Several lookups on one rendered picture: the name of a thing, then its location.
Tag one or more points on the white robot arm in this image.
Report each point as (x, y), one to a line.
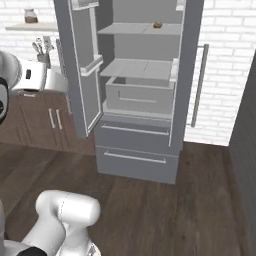
(71, 208)

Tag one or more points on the grey fridge shelf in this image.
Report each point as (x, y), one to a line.
(133, 29)
(140, 68)

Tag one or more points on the grey fridge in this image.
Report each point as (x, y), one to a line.
(146, 46)

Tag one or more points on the grey left fridge door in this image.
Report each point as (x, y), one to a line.
(76, 50)

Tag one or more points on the grey fridge door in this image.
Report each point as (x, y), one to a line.
(76, 50)
(190, 33)

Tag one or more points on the grey right fridge door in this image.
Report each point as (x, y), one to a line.
(190, 33)

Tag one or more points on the grey freezer drawer front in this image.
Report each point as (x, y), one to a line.
(136, 170)
(133, 140)

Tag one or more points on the grey crisper drawer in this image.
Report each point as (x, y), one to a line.
(140, 96)

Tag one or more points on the white door bin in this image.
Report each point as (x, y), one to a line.
(91, 66)
(85, 4)

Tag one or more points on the white rounded appliance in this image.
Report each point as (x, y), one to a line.
(56, 80)

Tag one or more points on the brown wooden cupboard run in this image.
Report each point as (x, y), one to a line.
(36, 120)

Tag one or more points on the small brown food item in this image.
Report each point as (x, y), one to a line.
(157, 24)

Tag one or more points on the white toaster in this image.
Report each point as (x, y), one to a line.
(31, 75)

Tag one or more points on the grey pot with utensils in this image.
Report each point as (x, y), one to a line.
(43, 53)

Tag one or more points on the glass jar with brown contents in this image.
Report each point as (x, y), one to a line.
(31, 16)

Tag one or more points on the white wall shelf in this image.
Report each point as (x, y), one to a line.
(31, 27)

